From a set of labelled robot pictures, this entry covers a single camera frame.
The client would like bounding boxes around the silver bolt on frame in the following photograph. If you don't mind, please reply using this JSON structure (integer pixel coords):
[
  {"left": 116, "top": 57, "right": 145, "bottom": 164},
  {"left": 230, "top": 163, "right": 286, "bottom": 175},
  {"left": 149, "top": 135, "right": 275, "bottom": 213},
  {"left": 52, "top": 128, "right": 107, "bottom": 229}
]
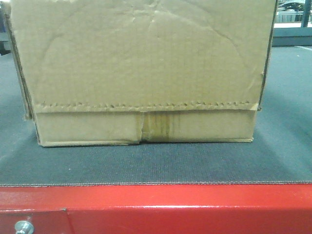
[{"left": 14, "top": 220, "right": 35, "bottom": 234}]

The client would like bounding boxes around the red bracket plate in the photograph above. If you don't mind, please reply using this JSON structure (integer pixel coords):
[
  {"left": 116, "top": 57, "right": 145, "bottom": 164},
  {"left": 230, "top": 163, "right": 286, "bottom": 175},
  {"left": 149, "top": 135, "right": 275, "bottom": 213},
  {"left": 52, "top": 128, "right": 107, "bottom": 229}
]
[{"left": 0, "top": 210, "right": 74, "bottom": 234}]

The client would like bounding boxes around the red conveyor frame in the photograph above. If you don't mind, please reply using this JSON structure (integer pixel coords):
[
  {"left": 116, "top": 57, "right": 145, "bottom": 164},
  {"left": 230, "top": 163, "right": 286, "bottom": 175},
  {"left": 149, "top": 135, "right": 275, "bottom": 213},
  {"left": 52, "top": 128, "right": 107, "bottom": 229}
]
[{"left": 0, "top": 184, "right": 312, "bottom": 234}]

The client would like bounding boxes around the dark grey conveyor belt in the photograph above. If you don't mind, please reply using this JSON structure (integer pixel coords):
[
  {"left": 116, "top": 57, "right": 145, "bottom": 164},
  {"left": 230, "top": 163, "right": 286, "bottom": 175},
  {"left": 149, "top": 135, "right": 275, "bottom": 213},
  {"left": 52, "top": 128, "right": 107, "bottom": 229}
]
[{"left": 0, "top": 46, "right": 312, "bottom": 187}]

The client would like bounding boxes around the grey background conveyor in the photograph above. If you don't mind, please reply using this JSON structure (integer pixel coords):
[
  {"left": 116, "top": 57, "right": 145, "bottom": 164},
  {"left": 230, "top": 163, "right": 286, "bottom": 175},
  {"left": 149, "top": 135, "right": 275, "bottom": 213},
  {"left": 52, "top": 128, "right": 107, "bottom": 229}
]
[{"left": 272, "top": 0, "right": 312, "bottom": 47}]

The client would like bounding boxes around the brown cardboard carton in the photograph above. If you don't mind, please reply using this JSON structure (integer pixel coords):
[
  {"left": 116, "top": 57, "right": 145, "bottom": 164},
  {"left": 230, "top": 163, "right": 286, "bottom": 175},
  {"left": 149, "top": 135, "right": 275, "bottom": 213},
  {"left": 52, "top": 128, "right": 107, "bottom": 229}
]
[{"left": 0, "top": 0, "right": 278, "bottom": 147}]

